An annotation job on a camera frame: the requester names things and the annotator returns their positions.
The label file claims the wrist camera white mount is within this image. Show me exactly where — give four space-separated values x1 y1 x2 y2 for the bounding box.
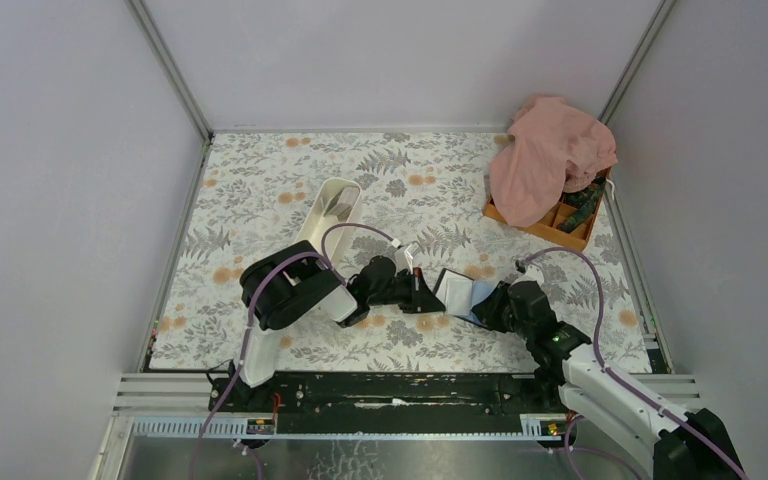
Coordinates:
393 242 420 274
515 263 545 286

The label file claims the pink cloth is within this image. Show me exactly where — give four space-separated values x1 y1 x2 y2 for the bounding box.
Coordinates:
489 95 618 227

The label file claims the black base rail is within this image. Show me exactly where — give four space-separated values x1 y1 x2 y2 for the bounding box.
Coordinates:
208 371 572 436

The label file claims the cream plastic oblong tray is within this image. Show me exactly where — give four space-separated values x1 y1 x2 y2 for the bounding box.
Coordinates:
295 177 362 265

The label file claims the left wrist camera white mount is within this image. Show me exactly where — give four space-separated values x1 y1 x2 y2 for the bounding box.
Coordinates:
393 242 420 274

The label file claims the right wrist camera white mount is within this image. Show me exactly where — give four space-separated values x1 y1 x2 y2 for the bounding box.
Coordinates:
515 263 545 286

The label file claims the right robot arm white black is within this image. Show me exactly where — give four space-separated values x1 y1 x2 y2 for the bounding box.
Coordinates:
469 280 746 479

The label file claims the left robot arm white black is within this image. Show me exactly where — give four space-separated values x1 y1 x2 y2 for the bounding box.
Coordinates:
232 240 446 387

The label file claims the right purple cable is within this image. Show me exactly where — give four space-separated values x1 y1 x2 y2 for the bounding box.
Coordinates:
516 246 750 480

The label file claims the wooden organizer box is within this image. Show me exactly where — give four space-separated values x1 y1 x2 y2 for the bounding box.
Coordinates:
518 167 611 252

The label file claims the floral patterned table mat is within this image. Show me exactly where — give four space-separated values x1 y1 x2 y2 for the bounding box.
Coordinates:
150 131 654 374

